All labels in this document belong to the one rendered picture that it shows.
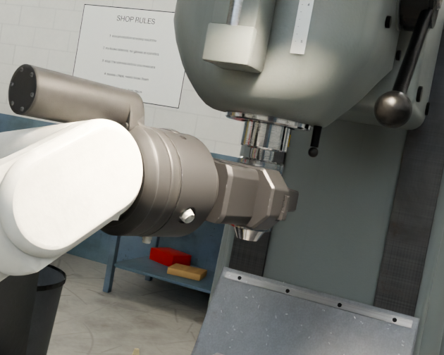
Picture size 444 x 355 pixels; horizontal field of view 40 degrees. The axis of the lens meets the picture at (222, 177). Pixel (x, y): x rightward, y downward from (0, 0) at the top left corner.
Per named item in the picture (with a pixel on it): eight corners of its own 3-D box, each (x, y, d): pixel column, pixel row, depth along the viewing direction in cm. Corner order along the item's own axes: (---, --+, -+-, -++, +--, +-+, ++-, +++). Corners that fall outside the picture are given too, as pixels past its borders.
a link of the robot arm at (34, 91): (182, 238, 45) (52, 237, 36) (91, 233, 52) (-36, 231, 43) (188, 89, 46) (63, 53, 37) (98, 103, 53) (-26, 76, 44)
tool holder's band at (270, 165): (284, 173, 61) (285, 163, 61) (282, 174, 57) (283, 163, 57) (239, 165, 62) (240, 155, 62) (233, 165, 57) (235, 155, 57)
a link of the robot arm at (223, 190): (299, 153, 53) (210, 134, 44) (278, 260, 53) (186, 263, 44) (196, 135, 61) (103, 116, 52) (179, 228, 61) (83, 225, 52)
